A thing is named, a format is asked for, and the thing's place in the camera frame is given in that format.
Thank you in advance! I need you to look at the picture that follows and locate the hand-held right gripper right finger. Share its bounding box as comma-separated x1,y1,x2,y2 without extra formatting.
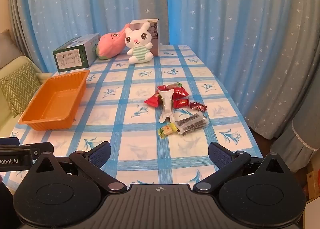
192,142,292,193

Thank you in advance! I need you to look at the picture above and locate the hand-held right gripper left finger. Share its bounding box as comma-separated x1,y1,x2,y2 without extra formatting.
29,141,128,193

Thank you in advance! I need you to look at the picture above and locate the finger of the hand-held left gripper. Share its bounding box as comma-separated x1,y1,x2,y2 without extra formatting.
0,137,20,146
20,142,54,164

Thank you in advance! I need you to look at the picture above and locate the dark clear snack packet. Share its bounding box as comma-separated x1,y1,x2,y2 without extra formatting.
175,113,203,127
178,118,209,135

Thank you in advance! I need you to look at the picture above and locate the small red candy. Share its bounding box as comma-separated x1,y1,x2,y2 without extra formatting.
189,102,208,112

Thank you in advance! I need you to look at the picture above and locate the orange plastic tray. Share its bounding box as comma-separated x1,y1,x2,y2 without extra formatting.
18,69,90,131

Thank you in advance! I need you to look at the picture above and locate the yellow green candy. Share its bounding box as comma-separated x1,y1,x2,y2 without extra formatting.
158,123,178,139

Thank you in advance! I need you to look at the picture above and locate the red snack packet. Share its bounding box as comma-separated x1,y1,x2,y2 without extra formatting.
171,86,189,100
173,98,190,109
144,93,163,107

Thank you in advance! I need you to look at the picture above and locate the white snack packet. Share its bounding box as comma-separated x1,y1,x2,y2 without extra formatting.
158,88,175,123

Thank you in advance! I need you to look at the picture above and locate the green red candy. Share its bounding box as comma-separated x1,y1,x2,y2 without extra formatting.
157,82,182,92

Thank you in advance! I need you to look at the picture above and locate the light green sofa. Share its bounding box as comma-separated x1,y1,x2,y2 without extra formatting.
0,55,54,137

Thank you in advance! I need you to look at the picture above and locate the blue checked tablecloth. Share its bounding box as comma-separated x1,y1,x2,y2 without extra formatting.
0,44,263,194

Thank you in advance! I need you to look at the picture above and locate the green chevron cushion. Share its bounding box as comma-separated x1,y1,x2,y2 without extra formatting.
0,62,42,118

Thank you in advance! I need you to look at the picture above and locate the grey lace-trimmed cloth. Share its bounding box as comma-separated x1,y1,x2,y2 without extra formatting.
271,109,320,177

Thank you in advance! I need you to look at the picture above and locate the green cardboard box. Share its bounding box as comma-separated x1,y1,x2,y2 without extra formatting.
52,33,101,72

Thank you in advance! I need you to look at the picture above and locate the brown cardboard box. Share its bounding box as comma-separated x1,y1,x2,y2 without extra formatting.
304,163,320,203

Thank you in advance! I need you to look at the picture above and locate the pink plush toy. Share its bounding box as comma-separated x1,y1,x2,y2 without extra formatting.
96,26,129,60

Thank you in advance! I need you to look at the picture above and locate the white bunny plush toy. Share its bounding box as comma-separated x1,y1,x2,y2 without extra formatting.
124,22,154,64

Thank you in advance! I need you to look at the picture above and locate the blue star curtain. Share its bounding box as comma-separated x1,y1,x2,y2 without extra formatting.
7,0,170,73
164,0,320,142

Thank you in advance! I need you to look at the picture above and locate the grey white cardboard box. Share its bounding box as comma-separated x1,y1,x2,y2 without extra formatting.
130,18,160,57

